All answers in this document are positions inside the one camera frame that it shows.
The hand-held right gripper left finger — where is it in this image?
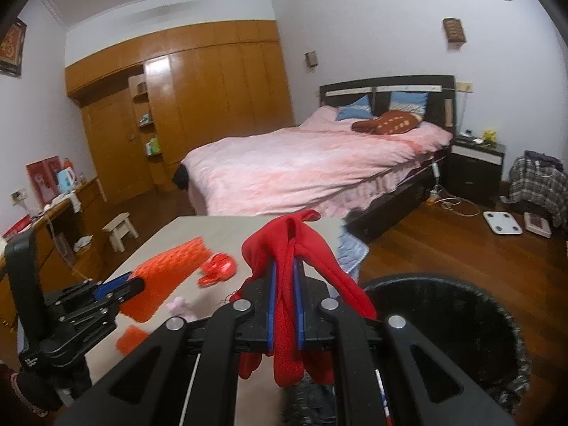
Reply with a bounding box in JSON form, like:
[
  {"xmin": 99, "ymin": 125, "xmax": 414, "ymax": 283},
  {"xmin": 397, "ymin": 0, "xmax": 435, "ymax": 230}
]
[{"xmin": 53, "ymin": 260, "xmax": 278, "ymax": 426}]

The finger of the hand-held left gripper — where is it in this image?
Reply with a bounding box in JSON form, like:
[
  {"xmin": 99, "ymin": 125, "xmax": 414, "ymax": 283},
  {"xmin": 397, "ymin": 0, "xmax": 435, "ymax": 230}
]
[
  {"xmin": 58, "ymin": 299, "xmax": 121, "ymax": 333},
  {"xmin": 49, "ymin": 275, "xmax": 147, "ymax": 309}
]

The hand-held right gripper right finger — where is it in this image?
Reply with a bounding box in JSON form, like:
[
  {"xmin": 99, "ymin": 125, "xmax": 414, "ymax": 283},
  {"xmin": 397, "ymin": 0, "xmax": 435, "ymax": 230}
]
[{"xmin": 293, "ymin": 260, "xmax": 518, "ymax": 426}]

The large orange foam net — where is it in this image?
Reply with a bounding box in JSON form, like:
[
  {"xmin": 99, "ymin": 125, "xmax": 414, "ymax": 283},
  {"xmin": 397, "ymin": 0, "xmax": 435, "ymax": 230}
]
[{"xmin": 120, "ymin": 237, "xmax": 214, "ymax": 322}]

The red cloth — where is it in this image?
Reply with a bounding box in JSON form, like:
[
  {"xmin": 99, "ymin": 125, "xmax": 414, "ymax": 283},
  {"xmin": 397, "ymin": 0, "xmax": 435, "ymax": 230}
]
[{"xmin": 237, "ymin": 210, "xmax": 378, "ymax": 387}]

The black trash bin with bag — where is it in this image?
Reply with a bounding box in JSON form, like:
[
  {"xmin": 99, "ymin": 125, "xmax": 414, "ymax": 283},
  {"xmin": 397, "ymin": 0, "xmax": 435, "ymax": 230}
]
[{"xmin": 284, "ymin": 273, "xmax": 531, "ymax": 426}]

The small orange foam net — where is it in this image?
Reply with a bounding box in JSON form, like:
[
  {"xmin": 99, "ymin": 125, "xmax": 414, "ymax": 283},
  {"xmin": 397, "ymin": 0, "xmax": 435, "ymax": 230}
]
[{"xmin": 116, "ymin": 325, "xmax": 149, "ymax": 356}]

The small wooden stool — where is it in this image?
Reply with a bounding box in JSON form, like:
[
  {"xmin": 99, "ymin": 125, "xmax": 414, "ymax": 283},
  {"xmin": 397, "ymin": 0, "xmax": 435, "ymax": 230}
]
[{"xmin": 102, "ymin": 213, "xmax": 139, "ymax": 253}]

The pink pouch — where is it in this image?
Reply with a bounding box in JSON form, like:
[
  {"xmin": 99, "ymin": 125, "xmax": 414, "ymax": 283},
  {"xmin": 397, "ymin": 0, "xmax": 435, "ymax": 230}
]
[{"xmin": 166, "ymin": 296, "xmax": 192, "ymax": 320}]

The wooden sideboard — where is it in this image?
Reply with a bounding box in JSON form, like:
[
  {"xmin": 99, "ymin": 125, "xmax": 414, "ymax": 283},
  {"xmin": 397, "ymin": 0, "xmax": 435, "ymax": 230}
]
[{"xmin": 0, "ymin": 177, "xmax": 107, "ymax": 333}]

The blue quilted cloth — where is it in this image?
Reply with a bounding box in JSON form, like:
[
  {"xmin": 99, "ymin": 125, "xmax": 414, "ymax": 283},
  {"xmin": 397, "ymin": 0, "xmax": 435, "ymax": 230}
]
[{"xmin": 336, "ymin": 226, "xmax": 370, "ymax": 273}]

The red gift box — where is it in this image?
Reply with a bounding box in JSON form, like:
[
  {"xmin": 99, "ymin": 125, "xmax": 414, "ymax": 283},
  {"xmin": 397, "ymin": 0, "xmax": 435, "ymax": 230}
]
[{"xmin": 26, "ymin": 155, "xmax": 62, "ymax": 207}]

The pink bedspread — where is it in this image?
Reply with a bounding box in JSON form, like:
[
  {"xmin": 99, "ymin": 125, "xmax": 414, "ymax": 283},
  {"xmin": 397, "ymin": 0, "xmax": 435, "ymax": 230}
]
[{"xmin": 182, "ymin": 105, "xmax": 453, "ymax": 218}]

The brown dotted cushion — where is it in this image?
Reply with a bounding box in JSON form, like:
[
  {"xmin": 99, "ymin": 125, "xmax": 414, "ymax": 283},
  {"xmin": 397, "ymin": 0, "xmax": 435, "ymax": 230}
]
[{"xmin": 352, "ymin": 110, "xmax": 422, "ymax": 135}]

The blue pillow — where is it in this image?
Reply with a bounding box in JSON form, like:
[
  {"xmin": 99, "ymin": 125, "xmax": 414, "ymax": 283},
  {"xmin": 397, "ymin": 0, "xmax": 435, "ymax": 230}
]
[
  {"xmin": 388, "ymin": 92, "xmax": 429, "ymax": 118},
  {"xmin": 335, "ymin": 94, "xmax": 372, "ymax": 121}
]

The wooden wardrobe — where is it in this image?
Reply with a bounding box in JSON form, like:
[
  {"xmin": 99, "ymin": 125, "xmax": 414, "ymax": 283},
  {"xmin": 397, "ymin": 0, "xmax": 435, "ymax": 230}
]
[{"xmin": 65, "ymin": 20, "xmax": 296, "ymax": 205}]

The white bathroom scale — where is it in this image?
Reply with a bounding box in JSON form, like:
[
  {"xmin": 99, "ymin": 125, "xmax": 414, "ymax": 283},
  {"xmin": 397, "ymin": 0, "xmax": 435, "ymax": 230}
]
[{"xmin": 483, "ymin": 211, "xmax": 523, "ymax": 235}]

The black and white nightstand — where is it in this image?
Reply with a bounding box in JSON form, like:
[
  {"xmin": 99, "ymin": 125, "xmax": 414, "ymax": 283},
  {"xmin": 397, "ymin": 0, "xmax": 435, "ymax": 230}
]
[{"xmin": 446, "ymin": 135, "xmax": 507, "ymax": 196}]

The white and red scale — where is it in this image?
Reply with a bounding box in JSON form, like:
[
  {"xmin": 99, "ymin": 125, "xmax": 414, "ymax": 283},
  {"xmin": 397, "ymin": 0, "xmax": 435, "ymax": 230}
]
[{"xmin": 524, "ymin": 212, "xmax": 552, "ymax": 237}]

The dark wooden bed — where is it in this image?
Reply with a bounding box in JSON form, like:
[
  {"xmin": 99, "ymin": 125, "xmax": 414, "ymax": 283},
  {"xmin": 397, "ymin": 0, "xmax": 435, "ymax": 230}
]
[{"xmin": 173, "ymin": 75, "xmax": 457, "ymax": 242}]

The plaid cloth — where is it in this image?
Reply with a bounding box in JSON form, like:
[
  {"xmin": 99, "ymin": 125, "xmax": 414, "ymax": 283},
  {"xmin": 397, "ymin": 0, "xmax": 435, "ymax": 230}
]
[{"xmin": 508, "ymin": 155, "xmax": 568, "ymax": 227}]

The dark bag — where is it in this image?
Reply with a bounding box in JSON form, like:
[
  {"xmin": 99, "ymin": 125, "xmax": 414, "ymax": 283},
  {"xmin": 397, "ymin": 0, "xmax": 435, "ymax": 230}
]
[{"xmin": 525, "ymin": 150, "xmax": 564, "ymax": 166}]

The white power cable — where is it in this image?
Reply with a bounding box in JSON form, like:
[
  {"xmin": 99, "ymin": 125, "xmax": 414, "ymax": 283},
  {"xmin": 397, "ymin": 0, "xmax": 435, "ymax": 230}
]
[{"xmin": 428, "ymin": 162, "xmax": 480, "ymax": 218}]

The framed wall picture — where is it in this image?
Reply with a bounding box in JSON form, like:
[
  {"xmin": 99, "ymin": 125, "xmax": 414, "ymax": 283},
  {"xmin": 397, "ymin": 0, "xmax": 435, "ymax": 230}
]
[{"xmin": 0, "ymin": 18, "xmax": 27, "ymax": 78}]

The large wooden wall lamp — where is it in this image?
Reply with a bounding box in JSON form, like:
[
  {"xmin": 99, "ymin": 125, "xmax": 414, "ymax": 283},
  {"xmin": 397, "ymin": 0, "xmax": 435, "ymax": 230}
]
[{"xmin": 443, "ymin": 18, "xmax": 466, "ymax": 47}]

